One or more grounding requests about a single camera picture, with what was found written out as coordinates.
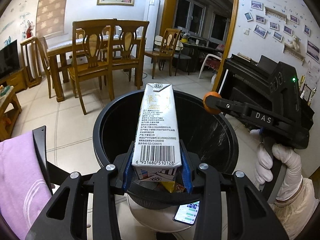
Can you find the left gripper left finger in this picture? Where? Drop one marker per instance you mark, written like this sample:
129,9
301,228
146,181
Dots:
65,214

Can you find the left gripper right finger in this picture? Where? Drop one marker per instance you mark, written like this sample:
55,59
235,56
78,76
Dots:
246,207

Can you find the white milk carton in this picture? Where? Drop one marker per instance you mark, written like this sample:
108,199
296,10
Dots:
156,152

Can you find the orange mandarin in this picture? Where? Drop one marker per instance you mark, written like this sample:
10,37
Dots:
209,101

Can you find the black trash bin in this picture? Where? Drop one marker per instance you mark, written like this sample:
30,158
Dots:
211,137

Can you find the right white gloved hand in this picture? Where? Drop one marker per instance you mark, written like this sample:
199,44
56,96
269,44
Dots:
293,179

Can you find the black piano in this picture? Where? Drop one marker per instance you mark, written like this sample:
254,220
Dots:
246,81

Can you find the smartphone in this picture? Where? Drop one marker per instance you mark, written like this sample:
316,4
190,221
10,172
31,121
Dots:
187,213

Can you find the purple tablecloth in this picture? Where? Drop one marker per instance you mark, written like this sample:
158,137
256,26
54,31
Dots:
24,191

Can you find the white plastic chair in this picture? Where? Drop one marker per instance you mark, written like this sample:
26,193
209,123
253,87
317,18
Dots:
211,61

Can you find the wooden coffee table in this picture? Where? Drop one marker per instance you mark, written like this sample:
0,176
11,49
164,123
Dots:
10,110

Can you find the wooden tv cabinet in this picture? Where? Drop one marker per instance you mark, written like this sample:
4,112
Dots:
15,79

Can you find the front wooden dining chair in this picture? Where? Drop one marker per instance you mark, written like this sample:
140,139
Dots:
89,37

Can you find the wooden dining chair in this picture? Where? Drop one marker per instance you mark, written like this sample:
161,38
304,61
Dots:
89,37
126,48

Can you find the far wooden chair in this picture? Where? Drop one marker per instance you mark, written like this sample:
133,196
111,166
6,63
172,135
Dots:
166,51

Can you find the tall wooden plant stand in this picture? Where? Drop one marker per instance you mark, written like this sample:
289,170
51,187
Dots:
30,61

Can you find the black television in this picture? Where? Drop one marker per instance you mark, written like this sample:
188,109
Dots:
9,60

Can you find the white floor air conditioner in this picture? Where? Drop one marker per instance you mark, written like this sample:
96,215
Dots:
150,15

